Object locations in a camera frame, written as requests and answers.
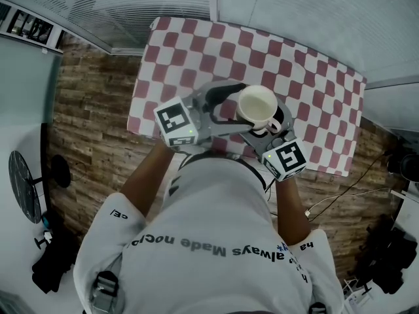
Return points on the black marble round side table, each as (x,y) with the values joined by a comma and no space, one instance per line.
(23,188)

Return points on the black bag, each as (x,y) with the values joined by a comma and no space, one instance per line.
(54,263)

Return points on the black equipment pile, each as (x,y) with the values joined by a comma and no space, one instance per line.
(389,260)

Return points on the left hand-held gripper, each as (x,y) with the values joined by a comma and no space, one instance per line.
(178,123)

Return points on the red white checked tablecloth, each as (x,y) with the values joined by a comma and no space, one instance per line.
(196,54)

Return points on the black camera device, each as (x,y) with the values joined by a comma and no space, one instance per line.
(406,167)

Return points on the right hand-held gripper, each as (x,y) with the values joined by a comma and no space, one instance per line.
(283,157)

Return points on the white wall shelf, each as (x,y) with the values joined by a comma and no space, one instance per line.
(29,25)

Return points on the window blinds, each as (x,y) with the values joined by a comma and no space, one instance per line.
(131,8)

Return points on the person's right forearm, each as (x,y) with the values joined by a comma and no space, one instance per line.
(291,208)

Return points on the white cup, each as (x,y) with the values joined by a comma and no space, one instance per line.
(257,105)

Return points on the black round stool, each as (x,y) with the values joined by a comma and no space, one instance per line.
(61,171)

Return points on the person's left forearm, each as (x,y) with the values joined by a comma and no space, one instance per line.
(147,178)

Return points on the person's white printed t-shirt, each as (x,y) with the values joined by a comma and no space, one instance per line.
(209,240)

